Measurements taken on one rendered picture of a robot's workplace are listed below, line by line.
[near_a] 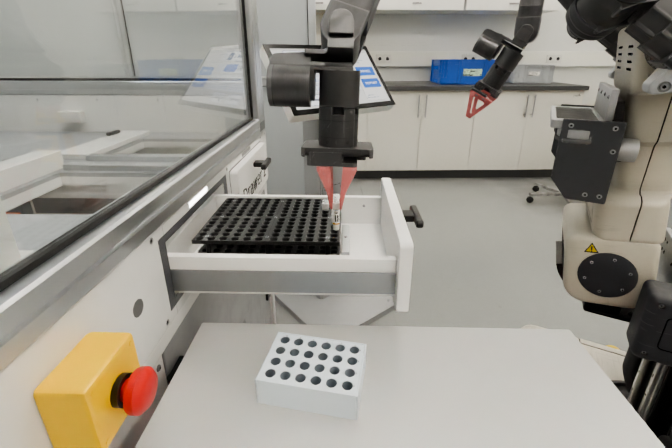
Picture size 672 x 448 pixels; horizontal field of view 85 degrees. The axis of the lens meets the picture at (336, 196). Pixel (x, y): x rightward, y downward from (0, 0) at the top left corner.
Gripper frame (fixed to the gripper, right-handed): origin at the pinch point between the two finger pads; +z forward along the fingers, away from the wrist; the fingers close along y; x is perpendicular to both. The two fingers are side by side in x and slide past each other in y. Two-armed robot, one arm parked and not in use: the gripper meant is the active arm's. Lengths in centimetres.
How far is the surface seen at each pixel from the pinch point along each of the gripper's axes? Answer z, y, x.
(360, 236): 10.2, 4.5, 10.8
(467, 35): -64, 121, 367
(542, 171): 66, 199, 317
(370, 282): 9.0, 5.4, -7.8
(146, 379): 7.6, -15.7, -28.4
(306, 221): 4.5, -5.0, 3.1
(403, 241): 2.0, 9.3, -8.9
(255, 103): -11, -25, 51
